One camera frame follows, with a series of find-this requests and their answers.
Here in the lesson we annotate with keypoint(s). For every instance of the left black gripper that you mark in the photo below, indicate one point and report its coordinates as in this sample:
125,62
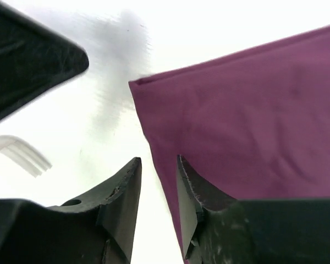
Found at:
33,60

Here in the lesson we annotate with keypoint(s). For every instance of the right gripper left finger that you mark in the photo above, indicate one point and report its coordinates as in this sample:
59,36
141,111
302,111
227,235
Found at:
115,202

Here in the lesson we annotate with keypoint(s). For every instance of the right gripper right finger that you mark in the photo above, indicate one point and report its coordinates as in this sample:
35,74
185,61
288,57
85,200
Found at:
196,196

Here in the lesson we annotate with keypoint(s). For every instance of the purple cloth napkin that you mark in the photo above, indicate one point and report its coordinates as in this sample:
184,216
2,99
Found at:
255,124

